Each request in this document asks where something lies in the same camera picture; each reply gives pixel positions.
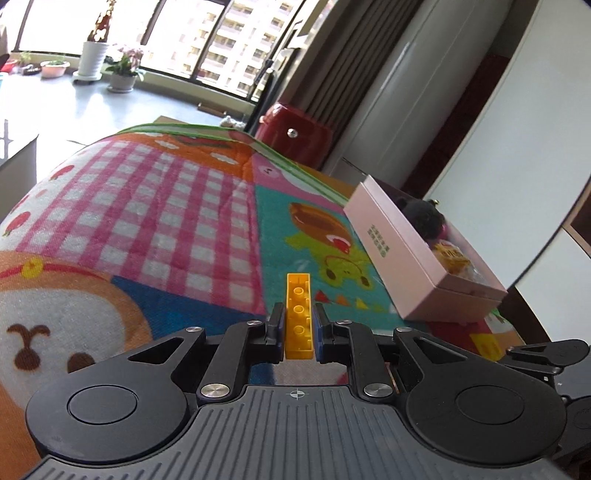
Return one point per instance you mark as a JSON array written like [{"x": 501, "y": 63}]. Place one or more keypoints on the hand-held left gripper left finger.
[{"x": 276, "y": 334}]

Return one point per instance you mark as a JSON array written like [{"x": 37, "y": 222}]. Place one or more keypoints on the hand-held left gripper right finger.
[{"x": 322, "y": 334}]

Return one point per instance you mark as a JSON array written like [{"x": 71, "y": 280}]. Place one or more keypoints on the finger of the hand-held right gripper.
[
  {"x": 531, "y": 367},
  {"x": 563, "y": 350}
]

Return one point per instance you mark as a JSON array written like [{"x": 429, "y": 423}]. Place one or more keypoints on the yellow toy brick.
[{"x": 299, "y": 318}]

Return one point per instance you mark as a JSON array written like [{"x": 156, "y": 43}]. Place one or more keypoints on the pink cardboard box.
[{"x": 392, "y": 244}]

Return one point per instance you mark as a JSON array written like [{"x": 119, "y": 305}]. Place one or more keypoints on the black plush toy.
[{"x": 420, "y": 214}]

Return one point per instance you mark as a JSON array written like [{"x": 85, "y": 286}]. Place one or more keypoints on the orange snack in clear packet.
[{"x": 451, "y": 258}]

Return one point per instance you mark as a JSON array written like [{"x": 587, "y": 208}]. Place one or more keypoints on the colourful printed blanket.
[{"x": 152, "y": 207}]

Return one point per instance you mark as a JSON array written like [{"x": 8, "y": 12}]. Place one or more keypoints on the white cabinet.
[{"x": 531, "y": 161}]

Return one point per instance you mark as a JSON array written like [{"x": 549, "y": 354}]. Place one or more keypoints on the red drum-shaped stool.
[{"x": 293, "y": 136}]

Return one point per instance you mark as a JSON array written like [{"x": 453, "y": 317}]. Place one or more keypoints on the small white object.
[{"x": 231, "y": 122}]

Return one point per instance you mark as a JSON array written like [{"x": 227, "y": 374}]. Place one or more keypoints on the brown wooden board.
[{"x": 212, "y": 109}]

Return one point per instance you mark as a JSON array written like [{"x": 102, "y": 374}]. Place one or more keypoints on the white standing air conditioner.
[{"x": 383, "y": 97}]

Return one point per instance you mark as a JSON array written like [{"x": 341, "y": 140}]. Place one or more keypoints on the grey-brown curtain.
[{"x": 351, "y": 55}]

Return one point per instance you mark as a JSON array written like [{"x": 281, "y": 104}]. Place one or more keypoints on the pink flowering potted plant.
[{"x": 123, "y": 76}]

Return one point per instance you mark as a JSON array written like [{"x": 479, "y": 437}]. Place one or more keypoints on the tall plant in white pot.
[{"x": 92, "y": 60}]

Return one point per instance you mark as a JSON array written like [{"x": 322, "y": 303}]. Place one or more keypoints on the pink oval planter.
[{"x": 55, "y": 69}]

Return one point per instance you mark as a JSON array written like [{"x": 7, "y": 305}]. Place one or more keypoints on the dark plant tray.
[{"x": 31, "y": 70}]

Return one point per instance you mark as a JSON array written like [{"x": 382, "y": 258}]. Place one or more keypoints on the red basin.
[{"x": 8, "y": 65}]

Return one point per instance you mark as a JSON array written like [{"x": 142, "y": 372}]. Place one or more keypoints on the black window frame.
[{"x": 184, "y": 81}]

